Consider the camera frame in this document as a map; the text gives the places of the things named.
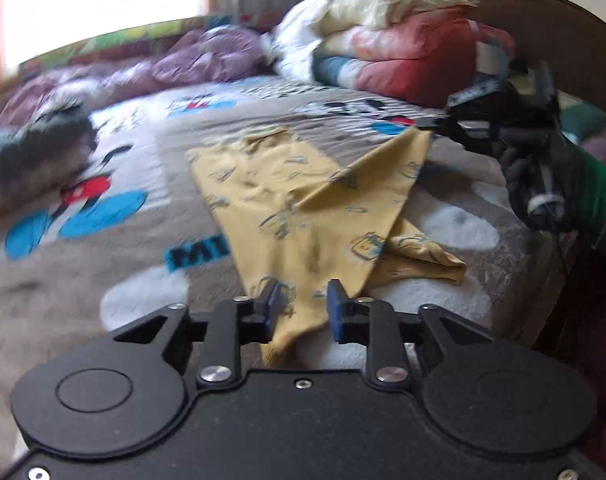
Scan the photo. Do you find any yellow printed shirt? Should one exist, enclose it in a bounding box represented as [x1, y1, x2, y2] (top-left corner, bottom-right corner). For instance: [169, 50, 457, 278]
[185, 127, 468, 368]

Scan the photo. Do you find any person's right forearm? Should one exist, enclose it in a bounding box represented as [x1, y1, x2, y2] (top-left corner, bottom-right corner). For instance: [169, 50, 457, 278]
[575, 147, 606, 258]

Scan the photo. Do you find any grey furry cat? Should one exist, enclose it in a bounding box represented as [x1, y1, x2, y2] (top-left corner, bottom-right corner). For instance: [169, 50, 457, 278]
[0, 102, 99, 211]

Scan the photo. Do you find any dark wooden headboard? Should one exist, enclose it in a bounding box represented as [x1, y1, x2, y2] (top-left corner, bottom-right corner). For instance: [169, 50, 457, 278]
[408, 0, 606, 126]

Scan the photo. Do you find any purple quilt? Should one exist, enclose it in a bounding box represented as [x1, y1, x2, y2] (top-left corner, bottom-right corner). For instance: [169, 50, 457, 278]
[0, 25, 279, 131]

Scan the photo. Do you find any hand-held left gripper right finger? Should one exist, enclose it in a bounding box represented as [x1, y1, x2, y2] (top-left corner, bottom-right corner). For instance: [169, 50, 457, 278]
[327, 279, 494, 389]

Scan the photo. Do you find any cartoon printed plush blanket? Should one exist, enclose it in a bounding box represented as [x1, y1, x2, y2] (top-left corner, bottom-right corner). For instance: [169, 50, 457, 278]
[0, 72, 578, 461]

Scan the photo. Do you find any red pink folded quilt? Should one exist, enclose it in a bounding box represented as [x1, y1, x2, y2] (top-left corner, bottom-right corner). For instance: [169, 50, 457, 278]
[310, 7, 514, 108]

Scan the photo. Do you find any person's right hand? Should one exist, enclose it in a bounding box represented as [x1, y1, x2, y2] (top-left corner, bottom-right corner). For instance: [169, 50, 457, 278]
[500, 132, 591, 233]

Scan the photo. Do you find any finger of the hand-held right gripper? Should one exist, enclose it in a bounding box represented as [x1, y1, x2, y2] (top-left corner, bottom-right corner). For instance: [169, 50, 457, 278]
[415, 116, 464, 135]

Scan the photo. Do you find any window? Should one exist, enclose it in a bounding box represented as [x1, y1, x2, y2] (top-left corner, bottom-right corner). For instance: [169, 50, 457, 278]
[0, 0, 209, 91]

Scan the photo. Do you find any white quilted bundle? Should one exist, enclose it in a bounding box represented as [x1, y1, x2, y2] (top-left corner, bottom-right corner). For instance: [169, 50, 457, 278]
[260, 0, 334, 81]

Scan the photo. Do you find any patchwork checked cloth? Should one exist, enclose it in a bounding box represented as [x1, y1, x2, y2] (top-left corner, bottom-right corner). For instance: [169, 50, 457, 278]
[470, 20, 518, 78]

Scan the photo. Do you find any colourful picture wall panel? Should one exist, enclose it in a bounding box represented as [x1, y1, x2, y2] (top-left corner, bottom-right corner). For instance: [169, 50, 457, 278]
[18, 15, 264, 76]

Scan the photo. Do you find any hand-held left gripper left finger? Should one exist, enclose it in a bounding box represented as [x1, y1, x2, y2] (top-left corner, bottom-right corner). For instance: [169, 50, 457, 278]
[113, 280, 284, 388]

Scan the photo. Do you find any cream floral quilt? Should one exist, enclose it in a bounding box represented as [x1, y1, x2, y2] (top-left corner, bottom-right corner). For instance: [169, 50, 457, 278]
[318, 0, 484, 36]

